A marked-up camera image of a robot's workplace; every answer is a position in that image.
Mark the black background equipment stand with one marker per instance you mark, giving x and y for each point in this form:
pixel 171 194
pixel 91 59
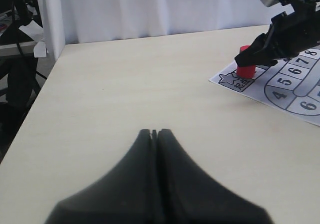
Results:
pixel 21 79

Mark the red cylinder game piece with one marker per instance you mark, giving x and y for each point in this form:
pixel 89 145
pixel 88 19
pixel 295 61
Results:
pixel 245 68

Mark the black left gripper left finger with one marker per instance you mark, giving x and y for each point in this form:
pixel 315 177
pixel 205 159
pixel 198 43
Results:
pixel 128 194

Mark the white backdrop curtain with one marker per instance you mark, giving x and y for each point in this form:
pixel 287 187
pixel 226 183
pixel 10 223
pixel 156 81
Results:
pixel 82 21

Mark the numbered paper game board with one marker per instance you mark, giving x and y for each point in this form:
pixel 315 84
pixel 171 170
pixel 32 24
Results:
pixel 291 86

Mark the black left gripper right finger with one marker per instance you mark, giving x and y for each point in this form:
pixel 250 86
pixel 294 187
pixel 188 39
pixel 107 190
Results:
pixel 191 196

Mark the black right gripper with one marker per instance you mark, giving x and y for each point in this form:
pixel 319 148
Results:
pixel 288 35

